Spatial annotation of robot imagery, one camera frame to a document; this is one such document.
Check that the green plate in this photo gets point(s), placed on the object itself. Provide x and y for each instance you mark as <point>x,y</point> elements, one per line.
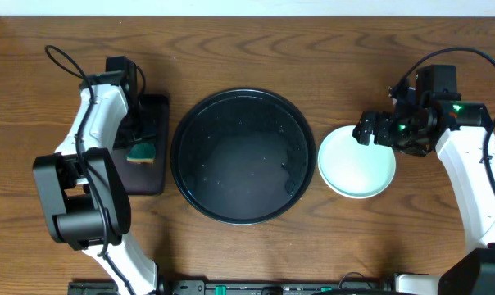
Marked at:
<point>354,170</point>

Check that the black rectangular tray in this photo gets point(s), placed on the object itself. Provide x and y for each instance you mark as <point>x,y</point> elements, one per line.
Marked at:
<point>147,179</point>

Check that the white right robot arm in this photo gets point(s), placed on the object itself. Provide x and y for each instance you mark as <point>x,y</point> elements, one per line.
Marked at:
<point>459,132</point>

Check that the green yellow sponge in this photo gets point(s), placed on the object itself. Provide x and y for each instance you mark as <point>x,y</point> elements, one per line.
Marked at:
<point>142,153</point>

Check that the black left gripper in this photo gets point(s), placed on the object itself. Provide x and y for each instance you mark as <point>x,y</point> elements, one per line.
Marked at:
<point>137,137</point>

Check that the black round tray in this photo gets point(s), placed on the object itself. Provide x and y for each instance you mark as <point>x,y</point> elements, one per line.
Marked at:
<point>243,156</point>

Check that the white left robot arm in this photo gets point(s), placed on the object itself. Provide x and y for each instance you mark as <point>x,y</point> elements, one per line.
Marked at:
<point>84,201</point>

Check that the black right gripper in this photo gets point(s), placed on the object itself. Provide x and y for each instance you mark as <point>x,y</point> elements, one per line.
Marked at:
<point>382,120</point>

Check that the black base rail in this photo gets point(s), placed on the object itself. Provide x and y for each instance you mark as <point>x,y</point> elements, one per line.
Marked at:
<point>351,283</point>

